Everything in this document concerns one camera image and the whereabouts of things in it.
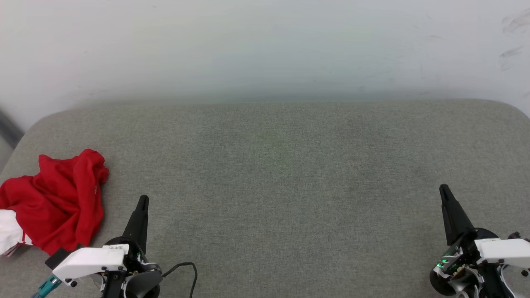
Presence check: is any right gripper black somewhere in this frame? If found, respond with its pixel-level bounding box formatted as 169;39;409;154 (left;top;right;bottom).
433;184;518;298

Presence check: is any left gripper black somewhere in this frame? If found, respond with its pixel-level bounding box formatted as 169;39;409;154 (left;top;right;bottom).
101;195;162;298

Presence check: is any red and white garment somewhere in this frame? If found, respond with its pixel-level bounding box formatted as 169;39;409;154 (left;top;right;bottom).
0;149;110;257

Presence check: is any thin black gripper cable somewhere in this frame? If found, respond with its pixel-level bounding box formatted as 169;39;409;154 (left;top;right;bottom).
161;262;198;298

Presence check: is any teal cable connector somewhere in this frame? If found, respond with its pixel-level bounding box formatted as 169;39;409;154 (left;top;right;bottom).
32;275;63;298

